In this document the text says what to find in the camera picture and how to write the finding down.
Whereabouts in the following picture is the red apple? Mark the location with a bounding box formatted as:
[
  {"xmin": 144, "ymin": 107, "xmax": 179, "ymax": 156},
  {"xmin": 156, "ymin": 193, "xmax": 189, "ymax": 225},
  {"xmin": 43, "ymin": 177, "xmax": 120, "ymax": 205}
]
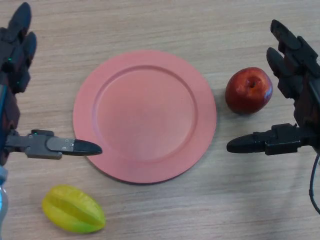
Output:
[{"xmin": 224, "ymin": 66, "xmax": 274, "ymax": 115}]

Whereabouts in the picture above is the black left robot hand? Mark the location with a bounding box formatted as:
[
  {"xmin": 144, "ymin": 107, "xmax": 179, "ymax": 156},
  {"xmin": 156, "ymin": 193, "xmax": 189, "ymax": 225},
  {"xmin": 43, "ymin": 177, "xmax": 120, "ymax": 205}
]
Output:
[{"xmin": 0, "ymin": 1, "xmax": 103, "ymax": 166}]

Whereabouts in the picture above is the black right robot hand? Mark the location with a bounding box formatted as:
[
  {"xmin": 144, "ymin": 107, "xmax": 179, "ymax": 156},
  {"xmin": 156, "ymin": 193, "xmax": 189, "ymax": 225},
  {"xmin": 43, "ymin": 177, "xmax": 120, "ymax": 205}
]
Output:
[{"xmin": 226, "ymin": 19, "xmax": 320, "ymax": 156}]

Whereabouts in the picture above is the yellow starfruit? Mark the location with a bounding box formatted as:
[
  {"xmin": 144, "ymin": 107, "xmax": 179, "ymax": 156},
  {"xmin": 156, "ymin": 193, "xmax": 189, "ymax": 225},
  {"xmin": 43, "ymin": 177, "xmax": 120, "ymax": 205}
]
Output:
[{"xmin": 41, "ymin": 184, "xmax": 107, "ymax": 235}]

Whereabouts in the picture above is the pink round plate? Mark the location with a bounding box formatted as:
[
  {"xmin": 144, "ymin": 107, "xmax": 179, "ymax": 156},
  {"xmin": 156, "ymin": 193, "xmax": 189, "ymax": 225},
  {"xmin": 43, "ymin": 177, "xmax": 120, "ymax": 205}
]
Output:
[{"xmin": 72, "ymin": 49, "xmax": 218, "ymax": 186}]

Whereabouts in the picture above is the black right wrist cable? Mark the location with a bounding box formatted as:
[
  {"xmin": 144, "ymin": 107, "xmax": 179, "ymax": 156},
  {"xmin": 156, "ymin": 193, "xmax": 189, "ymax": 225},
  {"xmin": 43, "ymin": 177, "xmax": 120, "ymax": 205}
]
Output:
[{"xmin": 308, "ymin": 153, "xmax": 320, "ymax": 216}]

